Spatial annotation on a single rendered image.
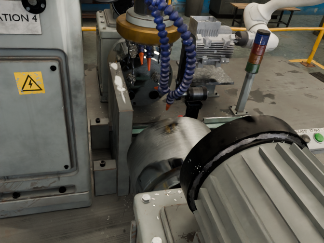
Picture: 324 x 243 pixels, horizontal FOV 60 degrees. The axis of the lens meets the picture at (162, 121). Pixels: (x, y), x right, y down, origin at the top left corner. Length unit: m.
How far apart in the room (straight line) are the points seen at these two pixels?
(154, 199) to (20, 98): 0.37
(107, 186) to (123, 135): 0.22
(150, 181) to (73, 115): 0.25
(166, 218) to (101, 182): 0.48
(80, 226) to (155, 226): 0.46
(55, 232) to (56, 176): 0.17
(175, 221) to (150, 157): 0.20
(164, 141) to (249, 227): 0.37
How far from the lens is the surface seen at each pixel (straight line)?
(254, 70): 1.37
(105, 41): 1.27
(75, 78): 0.65
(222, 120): 1.16
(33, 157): 0.78
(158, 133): 0.66
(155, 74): 1.09
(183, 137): 0.64
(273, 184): 0.32
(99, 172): 0.90
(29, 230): 0.94
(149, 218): 0.49
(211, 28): 1.41
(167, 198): 0.52
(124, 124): 0.77
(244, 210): 0.32
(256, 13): 1.67
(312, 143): 0.97
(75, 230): 0.91
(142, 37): 0.73
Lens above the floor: 1.56
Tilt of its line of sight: 36 degrees down
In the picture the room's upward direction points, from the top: 7 degrees clockwise
